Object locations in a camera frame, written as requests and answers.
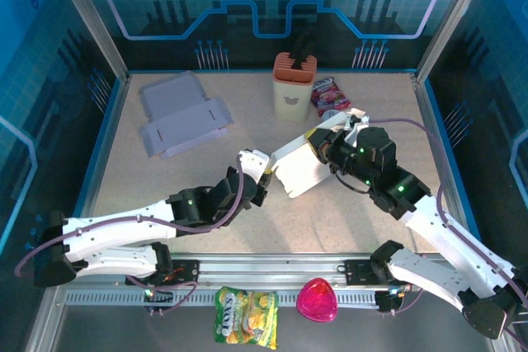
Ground aluminium mounting rail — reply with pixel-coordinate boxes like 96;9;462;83
57;251;516;292

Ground aluminium right frame post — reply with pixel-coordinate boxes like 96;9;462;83
414;0;498;85

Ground black left controller board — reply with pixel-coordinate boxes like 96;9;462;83
143;287;175;317

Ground pink plastic heart box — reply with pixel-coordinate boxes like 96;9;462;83
295;277;339;323

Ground red snack packet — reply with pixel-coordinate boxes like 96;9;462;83
311;77;351;117

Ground beige knife block orange top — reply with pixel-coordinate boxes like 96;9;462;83
271;51;318;123

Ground aluminium left frame post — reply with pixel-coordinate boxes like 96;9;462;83
45;0;131;85

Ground lavender white paper box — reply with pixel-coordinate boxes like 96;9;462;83
138;70;235;160

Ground yellow candy bag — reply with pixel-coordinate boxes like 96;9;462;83
213;285;280;349

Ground aluminium frame post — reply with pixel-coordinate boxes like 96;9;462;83
45;0;131;85
414;0;498;85

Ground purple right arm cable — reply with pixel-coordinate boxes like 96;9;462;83
370;117;528;340

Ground black knife handle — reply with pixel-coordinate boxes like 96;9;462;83
290;30;318;71

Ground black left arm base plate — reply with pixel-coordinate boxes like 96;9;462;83
125;258;202;287

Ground black right controller board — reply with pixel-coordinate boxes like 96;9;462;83
374;288;404;317

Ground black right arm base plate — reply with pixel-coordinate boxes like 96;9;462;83
343;258;421;287

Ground grey slotted cable duct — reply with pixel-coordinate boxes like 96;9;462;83
64;288;383;307

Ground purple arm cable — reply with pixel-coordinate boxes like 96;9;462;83
370;117;528;340
14;154;245;317

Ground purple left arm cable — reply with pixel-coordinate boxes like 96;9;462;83
14;154;245;317

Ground black controller board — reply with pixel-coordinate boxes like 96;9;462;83
143;287;175;317
374;288;404;317

